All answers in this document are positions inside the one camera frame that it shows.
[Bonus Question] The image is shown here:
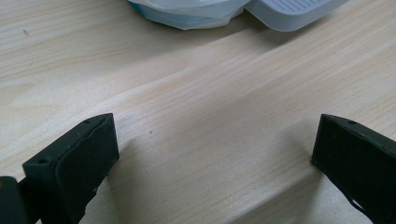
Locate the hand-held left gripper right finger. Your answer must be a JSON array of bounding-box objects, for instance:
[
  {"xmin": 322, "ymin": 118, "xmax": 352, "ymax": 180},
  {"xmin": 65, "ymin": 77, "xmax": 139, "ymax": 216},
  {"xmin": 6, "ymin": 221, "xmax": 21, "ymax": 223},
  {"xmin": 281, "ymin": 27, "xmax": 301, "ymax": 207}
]
[{"xmin": 311, "ymin": 113, "xmax": 396, "ymax": 224}]

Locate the white plastic trash bag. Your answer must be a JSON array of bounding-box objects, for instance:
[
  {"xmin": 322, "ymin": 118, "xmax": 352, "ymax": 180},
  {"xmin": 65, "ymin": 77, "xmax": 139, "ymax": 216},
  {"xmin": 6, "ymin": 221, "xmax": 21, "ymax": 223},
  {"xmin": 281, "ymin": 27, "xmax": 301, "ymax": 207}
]
[{"xmin": 127, "ymin": 0, "xmax": 251, "ymax": 31}]

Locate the pale blue pedal trash can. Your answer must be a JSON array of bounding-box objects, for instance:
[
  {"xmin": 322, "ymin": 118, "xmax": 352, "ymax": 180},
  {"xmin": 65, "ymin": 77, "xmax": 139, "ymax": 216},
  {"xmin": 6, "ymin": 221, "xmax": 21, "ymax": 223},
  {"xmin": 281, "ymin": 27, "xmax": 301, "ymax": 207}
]
[{"xmin": 127, "ymin": 0, "xmax": 350, "ymax": 33}]

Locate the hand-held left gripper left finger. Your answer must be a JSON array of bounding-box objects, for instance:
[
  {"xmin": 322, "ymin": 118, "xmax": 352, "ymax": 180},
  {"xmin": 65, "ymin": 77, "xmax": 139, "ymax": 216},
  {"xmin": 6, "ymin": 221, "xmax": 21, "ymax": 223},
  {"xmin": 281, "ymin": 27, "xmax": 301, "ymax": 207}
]
[{"xmin": 21, "ymin": 112, "xmax": 120, "ymax": 224}]

